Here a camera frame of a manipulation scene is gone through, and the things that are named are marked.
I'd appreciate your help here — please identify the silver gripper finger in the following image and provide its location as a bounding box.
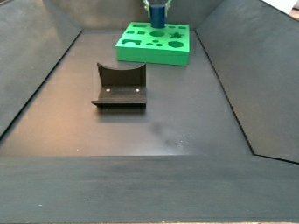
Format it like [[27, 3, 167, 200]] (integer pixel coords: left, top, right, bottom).
[[164, 0, 172, 15], [142, 0, 151, 17]]

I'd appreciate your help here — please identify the blue oval cylinder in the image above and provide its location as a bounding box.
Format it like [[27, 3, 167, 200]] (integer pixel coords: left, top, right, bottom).
[[150, 4, 166, 29]]

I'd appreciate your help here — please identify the green foam shape board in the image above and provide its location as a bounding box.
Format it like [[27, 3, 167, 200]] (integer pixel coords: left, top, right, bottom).
[[116, 22, 191, 66]]

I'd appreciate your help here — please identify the dark grey cradle fixture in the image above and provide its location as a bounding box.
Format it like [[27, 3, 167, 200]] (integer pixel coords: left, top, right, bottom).
[[91, 64, 147, 107]]

